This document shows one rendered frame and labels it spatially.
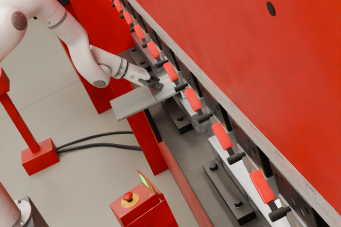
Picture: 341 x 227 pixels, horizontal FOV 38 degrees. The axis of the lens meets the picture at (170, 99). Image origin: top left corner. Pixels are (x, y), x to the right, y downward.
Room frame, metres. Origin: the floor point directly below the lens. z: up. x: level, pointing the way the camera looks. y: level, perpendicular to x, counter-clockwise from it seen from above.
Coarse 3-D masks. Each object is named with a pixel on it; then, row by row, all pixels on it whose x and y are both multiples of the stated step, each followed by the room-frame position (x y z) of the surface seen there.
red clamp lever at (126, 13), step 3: (123, 12) 1.92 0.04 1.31; (126, 12) 1.91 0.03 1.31; (123, 15) 1.92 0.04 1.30; (126, 15) 1.90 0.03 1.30; (129, 15) 1.90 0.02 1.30; (126, 18) 1.89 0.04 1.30; (129, 18) 1.89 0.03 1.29; (129, 21) 1.88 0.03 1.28; (132, 21) 1.88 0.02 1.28; (129, 24) 1.88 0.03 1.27; (132, 24) 1.87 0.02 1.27; (132, 27) 1.86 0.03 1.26; (132, 30) 1.85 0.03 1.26
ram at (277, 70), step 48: (144, 0) 1.49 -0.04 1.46; (192, 0) 0.87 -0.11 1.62; (240, 0) 0.61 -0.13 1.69; (288, 0) 0.47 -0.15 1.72; (336, 0) 0.37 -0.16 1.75; (192, 48) 1.03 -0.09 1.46; (240, 48) 0.68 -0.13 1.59; (288, 48) 0.50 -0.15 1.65; (336, 48) 0.39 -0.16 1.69; (240, 96) 0.77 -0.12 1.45; (288, 96) 0.54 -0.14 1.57; (336, 96) 0.41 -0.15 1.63; (288, 144) 0.59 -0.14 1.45; (336, 144) 0.44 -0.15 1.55; (336, 192) 0.47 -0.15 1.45
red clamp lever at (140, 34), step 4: (136, 28) 1.71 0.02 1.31; (140, 28) 1.70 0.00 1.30; (136, 32) 1.71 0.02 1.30; (140, 32) 1.69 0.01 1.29; (140, 36) 1.68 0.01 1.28; (144, 36) 1.68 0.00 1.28; (140, 40) 1.68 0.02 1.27; (144, 40) 1.67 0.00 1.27; (144, 44) 1.65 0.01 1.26; (144, 48) 1.65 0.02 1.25
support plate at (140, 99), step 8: (160, 80) 1.87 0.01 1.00; (144, 88) 1.86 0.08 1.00; (120, 96) 1.87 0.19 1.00; (128, 96) 1.84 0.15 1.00; (136, 96) 1.82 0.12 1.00; (144, 96) 1.79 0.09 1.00; (160, 96) 1.74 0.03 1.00; (168, 96) 1.72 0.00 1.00; (112, 104) 1.83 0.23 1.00; (120, 104) 1.81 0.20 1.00; (128, 104) 1.78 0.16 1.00; (136, 104) 1.75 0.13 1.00; (144, 104) 1.73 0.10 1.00; (152, 104) 1.71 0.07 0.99; (120, 112) 1.74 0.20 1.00; (128, 112) 1.72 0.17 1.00; (136, 112) 1.70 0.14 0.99; (120, 120) 1.70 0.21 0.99
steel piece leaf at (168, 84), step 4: (164, 80) 1.85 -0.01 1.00; (168, 80) 1.84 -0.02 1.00; (164, 84) 1.82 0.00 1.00; (168, 84) 1.80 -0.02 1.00; (172, 84) 1.79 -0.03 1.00; (148, 88) 1.80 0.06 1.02; (164, 88) 1.78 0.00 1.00; (168, 88) 1.77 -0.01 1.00; (152, 92) 1.79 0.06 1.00; (156, 92) 1.78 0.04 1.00; (160, 92) 1.76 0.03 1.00; (152, 96) 1.76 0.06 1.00
